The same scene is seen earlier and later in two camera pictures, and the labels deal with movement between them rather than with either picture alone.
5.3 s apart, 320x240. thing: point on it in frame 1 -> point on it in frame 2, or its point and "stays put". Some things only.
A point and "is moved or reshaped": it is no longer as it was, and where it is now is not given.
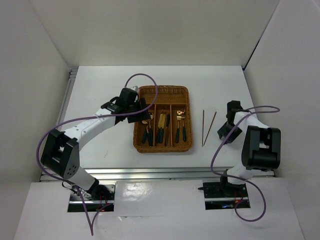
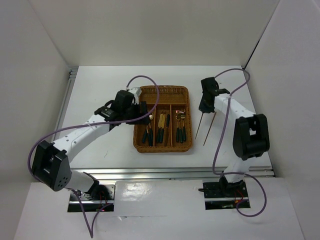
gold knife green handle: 159,125 stays put
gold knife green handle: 162,134 stays put
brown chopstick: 202,128 is moved or reshaped
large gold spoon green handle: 151,134 stays put
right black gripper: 222,131 -> 204,109
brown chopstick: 209,128 stays put
